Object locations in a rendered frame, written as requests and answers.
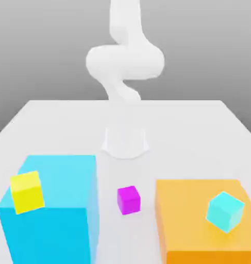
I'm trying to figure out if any small magenta cube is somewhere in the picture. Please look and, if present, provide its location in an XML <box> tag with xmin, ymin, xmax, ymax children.
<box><xmin>116</xmin><ymin>185</ymin><xmax>141</xmax><ymax>216</ymax></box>

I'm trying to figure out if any small yellow cube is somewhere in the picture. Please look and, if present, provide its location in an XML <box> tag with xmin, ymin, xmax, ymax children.
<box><xmin>9</xmin><ymin>170</ymin><xmax>45</xmax><ymax>215</ymax></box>

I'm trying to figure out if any small cyan cube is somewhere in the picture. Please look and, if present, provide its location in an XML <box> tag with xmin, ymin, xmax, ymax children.
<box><xmin>205</xmin><ymin>191</ymin><xmax>246</xmax><ymax>234</ymax></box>

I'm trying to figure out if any large orange box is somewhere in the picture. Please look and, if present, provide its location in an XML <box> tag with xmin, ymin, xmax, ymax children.
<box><xmin>154</xmin><ymin>178</ymin><xmax>251</xmax><ymax>264</ymax></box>

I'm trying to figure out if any large blue box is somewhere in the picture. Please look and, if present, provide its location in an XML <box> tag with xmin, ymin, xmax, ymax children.
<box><xmin>0</xmin><ymin>155</ymin><xmax>101</xmax><ymax>264</ymax></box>

